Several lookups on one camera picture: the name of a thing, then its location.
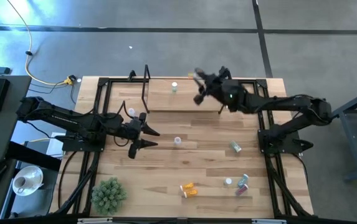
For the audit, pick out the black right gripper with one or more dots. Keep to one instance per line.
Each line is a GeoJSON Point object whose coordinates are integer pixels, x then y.
{"type": "Point", "coordinates": [217, 88]}

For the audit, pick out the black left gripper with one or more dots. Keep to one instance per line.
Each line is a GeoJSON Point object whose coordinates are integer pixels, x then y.
{"type": "Point", "coordinates": [128, 129]}

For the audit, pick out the teal pill bottle white cap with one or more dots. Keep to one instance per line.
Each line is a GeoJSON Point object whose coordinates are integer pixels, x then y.
{"type": "Point", "coordinates": [174, 85]}

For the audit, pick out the white bottle green label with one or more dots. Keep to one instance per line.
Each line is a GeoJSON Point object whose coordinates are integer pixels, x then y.
{"type": "Point", "coordinates": [131, 111]}
{"type": "Point", "coordinates": [177, 140]}

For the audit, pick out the pale blue bottle white cap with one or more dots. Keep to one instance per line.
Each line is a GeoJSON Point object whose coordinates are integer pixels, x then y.
{"type": "Point", "coordinates": [228, 181]}

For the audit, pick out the red pill bottle white cap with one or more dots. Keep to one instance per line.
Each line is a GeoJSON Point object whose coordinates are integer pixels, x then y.
{"type": "Point", "coordinates": [242, 189]}

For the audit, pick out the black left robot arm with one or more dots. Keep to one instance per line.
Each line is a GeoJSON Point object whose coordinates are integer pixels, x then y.
{"type": "Point", "coordinates": [72, 119]}

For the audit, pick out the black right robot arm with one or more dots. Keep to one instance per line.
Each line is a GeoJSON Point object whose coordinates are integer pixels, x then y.
{"type": "Point", "coordinates": [274, 104]}

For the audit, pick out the wooden shelf black metal legs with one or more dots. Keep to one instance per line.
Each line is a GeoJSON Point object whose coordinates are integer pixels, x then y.
{"type": "Point", "coordinates": [165, 99]}

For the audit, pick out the green teal pill bottle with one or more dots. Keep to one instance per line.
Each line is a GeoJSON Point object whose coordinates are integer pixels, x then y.
{"type": "Point", "coordinates": [235, 146]}

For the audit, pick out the green artificial succulent plant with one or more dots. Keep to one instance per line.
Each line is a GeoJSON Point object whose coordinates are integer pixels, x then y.
{"type": "Point", "coordinates": [108, 196]}

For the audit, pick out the white box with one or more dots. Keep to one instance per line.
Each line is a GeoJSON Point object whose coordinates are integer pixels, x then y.
{"type": "Point", "coordinates": [55, 144]}

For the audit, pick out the yellow black plug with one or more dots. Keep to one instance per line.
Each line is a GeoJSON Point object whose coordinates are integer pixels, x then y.
{"type": "Point", "coordinates": [69, 81]}

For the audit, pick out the silver metal bar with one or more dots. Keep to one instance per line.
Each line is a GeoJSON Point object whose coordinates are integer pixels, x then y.
{"type": "Point", "coordinates": [94, 221]}
{"type": "Point", "coordinates": [268, 221]}

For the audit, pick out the blue pill bottle white cap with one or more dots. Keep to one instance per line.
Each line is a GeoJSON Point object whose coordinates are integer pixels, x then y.
{"type": "Point", "coordinates": [243, 180]}

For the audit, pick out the dark grey desk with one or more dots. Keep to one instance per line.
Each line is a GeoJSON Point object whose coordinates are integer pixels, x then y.
{"type": "Point", "coordinates": [13, 130]}

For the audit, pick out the white coffee cup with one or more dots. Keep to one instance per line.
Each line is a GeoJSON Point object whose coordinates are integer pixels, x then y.
{"type": "Point", "coordinates": [20, 184]}

